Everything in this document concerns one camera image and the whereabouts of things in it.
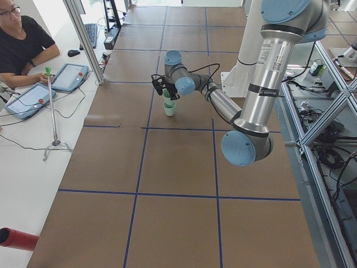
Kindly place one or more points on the black computer mouse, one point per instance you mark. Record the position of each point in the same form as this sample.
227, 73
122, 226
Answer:
73, 52

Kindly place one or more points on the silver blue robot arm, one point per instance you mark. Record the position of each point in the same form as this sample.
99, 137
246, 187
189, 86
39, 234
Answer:
273, 29

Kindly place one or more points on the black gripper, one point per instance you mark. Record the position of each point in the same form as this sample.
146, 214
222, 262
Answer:
169, 88

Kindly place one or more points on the black keyboard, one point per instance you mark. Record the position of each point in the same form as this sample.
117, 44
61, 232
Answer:
92, 31

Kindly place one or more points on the near blue teach pendant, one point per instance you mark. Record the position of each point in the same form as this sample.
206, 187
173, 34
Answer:
29, 102

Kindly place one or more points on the blue teach pendant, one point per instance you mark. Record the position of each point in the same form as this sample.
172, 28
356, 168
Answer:
29, 102
69, 77

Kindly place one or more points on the person in black shirt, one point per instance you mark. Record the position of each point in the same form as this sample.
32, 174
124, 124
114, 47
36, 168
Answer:
24, 45

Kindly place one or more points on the aluminium side frame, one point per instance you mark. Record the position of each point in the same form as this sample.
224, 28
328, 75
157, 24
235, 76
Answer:
319, 123

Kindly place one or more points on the aluminium frame post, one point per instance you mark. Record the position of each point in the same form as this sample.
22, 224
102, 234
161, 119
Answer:
84, 40

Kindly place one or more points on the far blue teach pendant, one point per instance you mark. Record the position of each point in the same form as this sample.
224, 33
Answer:
69, 77

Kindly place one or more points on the red tube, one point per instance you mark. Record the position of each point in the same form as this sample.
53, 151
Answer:
17, 239

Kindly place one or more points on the mint green carried cup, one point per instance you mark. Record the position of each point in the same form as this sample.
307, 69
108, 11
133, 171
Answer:
167, 98

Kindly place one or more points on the green white carton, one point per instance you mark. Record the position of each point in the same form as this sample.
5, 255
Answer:
317, 69

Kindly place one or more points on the metal stand with green top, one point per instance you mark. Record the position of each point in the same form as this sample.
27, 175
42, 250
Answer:
56, 143

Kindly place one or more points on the mint green cup on table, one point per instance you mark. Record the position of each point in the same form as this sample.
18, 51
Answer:
169, 108

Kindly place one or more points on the brown paper table cover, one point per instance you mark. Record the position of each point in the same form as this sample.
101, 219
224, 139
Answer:
143, 189

